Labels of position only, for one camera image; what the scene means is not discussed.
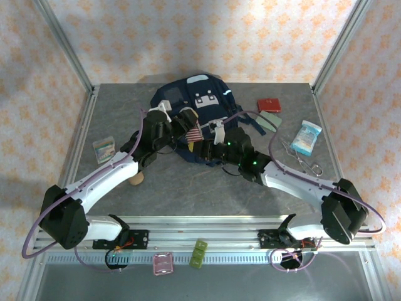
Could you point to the red wallet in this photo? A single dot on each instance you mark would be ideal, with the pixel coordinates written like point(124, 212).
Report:
point(269, 105)

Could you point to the aluminium frame post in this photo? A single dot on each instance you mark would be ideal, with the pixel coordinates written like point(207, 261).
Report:
point(67, 47)
point(339, 47)

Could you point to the pink square device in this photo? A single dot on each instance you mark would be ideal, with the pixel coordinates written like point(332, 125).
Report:
point(163, 264)

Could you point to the green card holder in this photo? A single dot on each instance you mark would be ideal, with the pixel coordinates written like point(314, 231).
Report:
point(267, 119)

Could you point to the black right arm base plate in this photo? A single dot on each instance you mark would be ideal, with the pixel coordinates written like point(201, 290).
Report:
point(266, 238)

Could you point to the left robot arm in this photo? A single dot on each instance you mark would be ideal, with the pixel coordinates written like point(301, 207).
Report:
point(103, 178)

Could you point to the aluminium cross rail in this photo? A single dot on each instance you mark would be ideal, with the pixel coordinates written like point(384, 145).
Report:
point(200, 230)

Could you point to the grey metal shelf panel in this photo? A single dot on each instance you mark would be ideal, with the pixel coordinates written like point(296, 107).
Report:
point(238, 285)

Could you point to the clear box of coloured clips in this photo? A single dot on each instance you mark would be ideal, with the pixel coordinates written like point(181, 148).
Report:
point(105, 149)

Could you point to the silver carabiner clip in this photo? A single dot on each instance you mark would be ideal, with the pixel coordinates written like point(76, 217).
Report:
point(320, 172)

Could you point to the silver metal tongs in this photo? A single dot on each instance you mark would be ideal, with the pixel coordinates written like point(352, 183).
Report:
point(301, 161)

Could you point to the blue white tissue packet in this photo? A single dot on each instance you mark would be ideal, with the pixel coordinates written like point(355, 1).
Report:
point(306, 138)

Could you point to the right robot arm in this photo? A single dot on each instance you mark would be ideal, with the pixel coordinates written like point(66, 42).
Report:
point(291, 182)

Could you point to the navy blue backpack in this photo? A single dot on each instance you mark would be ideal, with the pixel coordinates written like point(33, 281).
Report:
point(206, 100)

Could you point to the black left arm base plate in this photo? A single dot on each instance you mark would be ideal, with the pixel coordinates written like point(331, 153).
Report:
point(141, 236)

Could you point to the green square block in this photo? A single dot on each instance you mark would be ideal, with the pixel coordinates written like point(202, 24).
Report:
point(195, 262)
point(198, 253)
point(201, 245)

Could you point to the aluminium side rail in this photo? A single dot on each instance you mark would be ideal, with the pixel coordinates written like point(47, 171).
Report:
point(319, 106)
point(83, 125)

